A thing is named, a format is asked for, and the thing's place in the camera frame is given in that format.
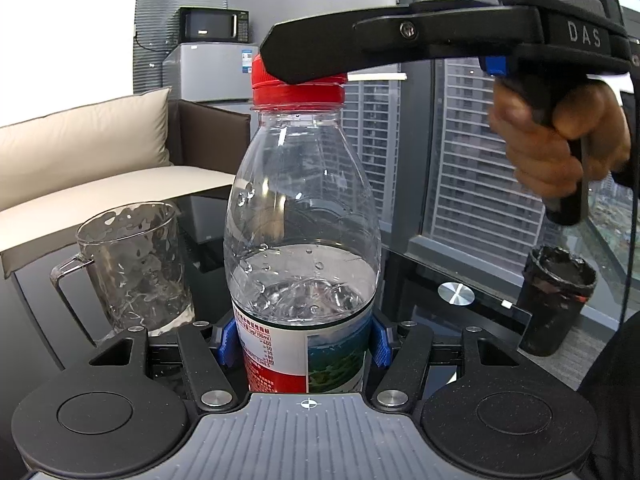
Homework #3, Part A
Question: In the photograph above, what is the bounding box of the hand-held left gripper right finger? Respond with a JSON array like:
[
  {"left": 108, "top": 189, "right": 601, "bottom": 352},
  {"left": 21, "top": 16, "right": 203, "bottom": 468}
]
[{"left": 369, "top": 314, "right": 529, "bottom": 411}]

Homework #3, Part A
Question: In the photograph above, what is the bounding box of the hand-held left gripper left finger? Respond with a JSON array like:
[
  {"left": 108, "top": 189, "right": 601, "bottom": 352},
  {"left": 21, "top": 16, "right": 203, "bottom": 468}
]
[{"left": 89, "top": 319, "right": 240, "bottom": 411}]

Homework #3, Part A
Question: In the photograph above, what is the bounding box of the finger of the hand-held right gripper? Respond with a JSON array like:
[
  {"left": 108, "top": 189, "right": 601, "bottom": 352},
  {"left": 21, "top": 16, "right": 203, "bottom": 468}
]
[{"left": 259, "top": 0, "right": 546, "bottom": 87}]

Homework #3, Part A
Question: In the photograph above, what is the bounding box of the red bottle cap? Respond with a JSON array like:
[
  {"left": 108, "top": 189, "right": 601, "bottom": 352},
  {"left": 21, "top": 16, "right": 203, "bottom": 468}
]
[{"left": 250, "top": 53, "right": 347, "bottom": 110}]

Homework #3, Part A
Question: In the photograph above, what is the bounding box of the clear plastic water bottle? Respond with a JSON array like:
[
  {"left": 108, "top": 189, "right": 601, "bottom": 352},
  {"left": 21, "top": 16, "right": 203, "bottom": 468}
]
[{"left": 223, "top": 102, "right": 384, "bottom": 395}]

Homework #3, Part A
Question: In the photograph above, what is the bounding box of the person's right hand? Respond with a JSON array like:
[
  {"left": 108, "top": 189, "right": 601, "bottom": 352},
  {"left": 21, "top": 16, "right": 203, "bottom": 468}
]
[{"left": 487, "top": 79, "right": 632, "bottom": 204}]

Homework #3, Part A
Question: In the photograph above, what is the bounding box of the round metal table disc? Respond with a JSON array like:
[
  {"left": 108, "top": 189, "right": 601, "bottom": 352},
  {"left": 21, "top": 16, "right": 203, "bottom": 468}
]
[{"left": 437, "top": 282, "right": 475, "bottom": 306}]

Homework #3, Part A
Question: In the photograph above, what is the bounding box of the black microwave oven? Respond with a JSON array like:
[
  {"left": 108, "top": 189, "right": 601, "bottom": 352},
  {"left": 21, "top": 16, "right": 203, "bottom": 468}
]
[{"left": 178, "top": 6, "right": 250, "bottom": 45}]

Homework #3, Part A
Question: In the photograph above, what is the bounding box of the grey mini fridge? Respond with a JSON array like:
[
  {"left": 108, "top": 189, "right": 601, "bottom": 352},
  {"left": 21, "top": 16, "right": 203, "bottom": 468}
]
[{"left": 162, "top": 41, "right": 261, "bottom": 107}]

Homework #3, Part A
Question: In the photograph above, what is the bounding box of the clear glass mug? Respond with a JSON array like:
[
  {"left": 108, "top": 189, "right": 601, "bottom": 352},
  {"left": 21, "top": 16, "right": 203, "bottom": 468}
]
[{"left": 50, "top": 201, "right": 196, "bottom": 346}]

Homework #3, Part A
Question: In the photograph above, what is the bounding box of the black trash bin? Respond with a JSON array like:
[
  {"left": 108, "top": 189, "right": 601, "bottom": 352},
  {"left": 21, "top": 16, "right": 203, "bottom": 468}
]
[{"left": 515, "top": 243, "right": 599, "bottom": 358}]

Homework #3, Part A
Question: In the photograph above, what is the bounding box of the cream seat cushion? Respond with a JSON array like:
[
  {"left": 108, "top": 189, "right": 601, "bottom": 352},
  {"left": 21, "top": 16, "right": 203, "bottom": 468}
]
[{"left": 0, "top": 164, "right": 237, "bottom": 279}]

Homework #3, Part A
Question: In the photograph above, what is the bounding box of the person's dark clothing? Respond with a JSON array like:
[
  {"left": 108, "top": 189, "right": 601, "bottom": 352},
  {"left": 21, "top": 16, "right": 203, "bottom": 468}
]
[{"left": 579, "top": 310, "right": 640, "bottom": 480}]

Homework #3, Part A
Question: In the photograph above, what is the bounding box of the cream back cushion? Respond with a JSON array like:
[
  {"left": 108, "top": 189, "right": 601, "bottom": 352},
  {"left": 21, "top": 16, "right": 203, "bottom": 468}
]
[{"left": 0, "top": 86, "right": 174, "bottom": 212}]

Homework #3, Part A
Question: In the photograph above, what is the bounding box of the brown sofa frame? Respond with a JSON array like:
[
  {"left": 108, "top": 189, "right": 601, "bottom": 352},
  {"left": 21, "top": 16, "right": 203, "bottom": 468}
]
[{"left": 168, "top": 99, "right": 251, "bottom": 177}]

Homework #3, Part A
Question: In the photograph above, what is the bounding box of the black wall cable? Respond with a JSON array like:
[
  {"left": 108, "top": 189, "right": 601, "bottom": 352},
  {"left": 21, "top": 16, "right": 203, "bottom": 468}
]
[{"left": 133, "top": 24, "right": 181, "bottom": 54}]

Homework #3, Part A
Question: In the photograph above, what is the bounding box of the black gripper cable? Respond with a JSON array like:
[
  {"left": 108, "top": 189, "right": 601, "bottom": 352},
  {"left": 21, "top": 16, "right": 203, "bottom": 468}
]
[{"left": 617, "top": 180, "right": 640, "bottom": 325}]

